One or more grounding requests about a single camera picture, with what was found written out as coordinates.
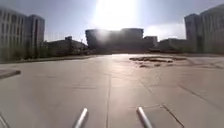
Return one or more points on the wide dark building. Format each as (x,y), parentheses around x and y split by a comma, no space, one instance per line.
(115,40)

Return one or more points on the grey concrete paved ground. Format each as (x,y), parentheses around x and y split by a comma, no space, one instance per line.
(100,90)

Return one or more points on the raised planting bed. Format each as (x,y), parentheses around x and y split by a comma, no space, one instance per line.
(153,60)

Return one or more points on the small dark building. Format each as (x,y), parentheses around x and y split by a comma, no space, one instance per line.
(150,42)

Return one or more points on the low building with pitched roof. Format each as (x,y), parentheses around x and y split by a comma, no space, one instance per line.
(65,46)

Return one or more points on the robot's own part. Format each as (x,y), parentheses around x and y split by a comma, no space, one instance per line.
(81,118)
(144,117)

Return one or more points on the low long building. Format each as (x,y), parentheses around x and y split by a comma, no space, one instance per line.
(171,45)

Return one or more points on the grass strip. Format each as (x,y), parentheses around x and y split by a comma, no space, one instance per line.
(50,59)

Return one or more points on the large pale building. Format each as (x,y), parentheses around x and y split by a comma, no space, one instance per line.
(206,30)

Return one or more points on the tall pale building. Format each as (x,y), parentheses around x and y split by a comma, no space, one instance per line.
(16,33)

